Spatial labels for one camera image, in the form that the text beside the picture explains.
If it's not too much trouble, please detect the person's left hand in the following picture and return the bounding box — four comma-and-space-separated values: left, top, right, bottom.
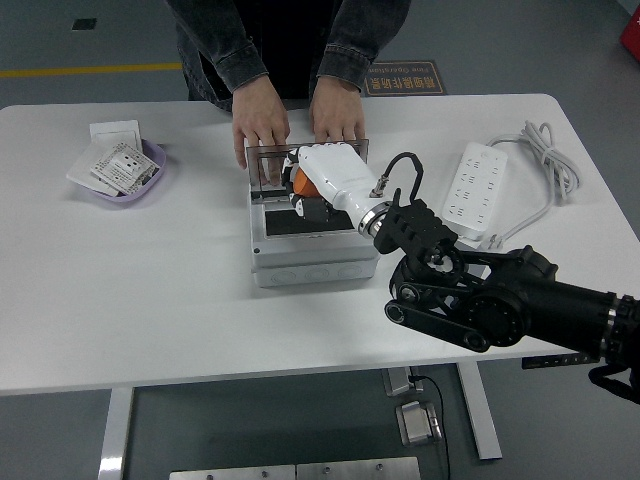
308, 77, 367, 147

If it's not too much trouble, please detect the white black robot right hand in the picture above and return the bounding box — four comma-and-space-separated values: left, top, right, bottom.
280, 142, 386, 227

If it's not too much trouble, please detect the person's right hand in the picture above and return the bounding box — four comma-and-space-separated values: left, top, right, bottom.
232, 78, 291, 186

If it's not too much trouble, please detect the orange cylinder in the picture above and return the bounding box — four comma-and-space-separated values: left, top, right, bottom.
292, 169, 321, 197

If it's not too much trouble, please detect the grey electrical box clear lid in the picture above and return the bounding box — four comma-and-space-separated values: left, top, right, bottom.
245, 138, 379, 289

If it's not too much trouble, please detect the silver floor outlet box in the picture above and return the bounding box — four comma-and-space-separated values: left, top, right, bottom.
395, 400, 444, 447

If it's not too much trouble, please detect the person torso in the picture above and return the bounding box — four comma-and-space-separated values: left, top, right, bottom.
174, 0, 361, 114

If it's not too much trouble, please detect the brown floor sign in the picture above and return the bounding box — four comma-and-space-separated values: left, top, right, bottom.
363, 60, 445, 97

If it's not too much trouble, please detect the purple plastic tray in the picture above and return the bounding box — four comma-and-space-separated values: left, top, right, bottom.
74, 138, 167, 206

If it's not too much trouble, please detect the white power strip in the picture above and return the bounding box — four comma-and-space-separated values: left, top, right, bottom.
440, 141, 509, 246

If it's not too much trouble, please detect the packaged white socket panel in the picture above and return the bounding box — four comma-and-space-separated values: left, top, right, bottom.
90, 142, 162, 197

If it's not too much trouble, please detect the white table leg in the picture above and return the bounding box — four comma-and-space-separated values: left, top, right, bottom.
455, 362, 503, 461
98, 387, 135, 480

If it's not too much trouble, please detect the red object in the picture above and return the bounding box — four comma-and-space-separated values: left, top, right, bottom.
619, 10, 640, 51

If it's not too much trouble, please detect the grey metal plate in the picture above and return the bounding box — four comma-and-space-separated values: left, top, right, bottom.
169, 464, 296, 480

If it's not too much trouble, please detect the white wall switch plate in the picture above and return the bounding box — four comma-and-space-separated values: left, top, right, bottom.
89, 119, 144, 151

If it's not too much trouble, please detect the white power strip cable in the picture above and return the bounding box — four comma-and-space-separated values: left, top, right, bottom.
480, 119, 584, 254

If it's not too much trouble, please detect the black floor cable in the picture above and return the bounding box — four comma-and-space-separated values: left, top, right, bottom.
409, 367, 451, 480

